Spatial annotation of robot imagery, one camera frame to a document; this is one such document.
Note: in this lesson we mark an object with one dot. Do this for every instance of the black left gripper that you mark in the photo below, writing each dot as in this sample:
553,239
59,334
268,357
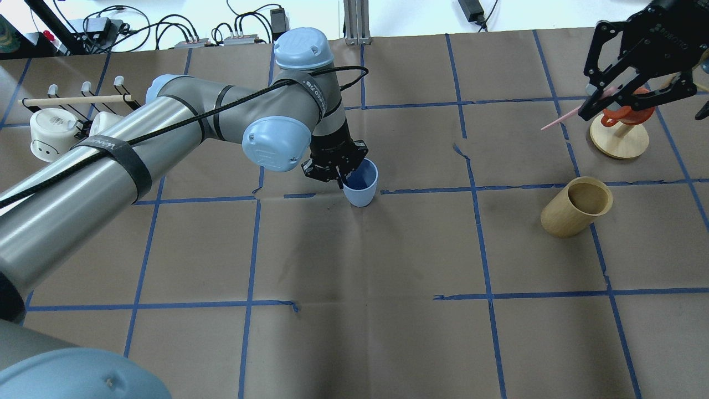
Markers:
333,149

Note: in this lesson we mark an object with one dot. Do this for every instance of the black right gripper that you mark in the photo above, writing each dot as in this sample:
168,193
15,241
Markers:
668,39

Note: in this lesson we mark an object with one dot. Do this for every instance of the light blue plastic cup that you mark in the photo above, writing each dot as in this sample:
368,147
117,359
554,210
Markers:
360,185

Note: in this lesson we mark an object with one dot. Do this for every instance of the pink chopstick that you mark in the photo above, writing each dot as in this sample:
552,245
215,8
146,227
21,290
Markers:
576,113

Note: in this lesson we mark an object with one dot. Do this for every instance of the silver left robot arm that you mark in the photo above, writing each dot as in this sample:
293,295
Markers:
298,120

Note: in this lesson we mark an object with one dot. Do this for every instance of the bamboo wooden cup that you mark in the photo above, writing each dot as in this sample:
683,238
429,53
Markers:
578,205

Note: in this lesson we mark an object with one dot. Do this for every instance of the orange mug on tree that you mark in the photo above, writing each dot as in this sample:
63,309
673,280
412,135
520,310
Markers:
625,115

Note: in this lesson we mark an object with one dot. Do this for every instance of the round wooden mug tree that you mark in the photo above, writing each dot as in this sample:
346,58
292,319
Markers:
620,141

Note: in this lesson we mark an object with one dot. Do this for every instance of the black power adapter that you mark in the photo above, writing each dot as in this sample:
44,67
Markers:
279,21

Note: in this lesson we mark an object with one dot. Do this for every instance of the white mug on rack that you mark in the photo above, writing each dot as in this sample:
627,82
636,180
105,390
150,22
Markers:
52,133
103,121

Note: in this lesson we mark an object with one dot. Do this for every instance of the aluminium frame post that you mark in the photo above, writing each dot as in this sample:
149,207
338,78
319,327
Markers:
356,22

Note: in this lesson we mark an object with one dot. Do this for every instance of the black wire mug rack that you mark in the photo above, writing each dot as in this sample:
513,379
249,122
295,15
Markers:
94,109

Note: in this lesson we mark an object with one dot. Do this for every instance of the wooden rack handle rod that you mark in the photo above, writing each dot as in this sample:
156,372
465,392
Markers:
78,100

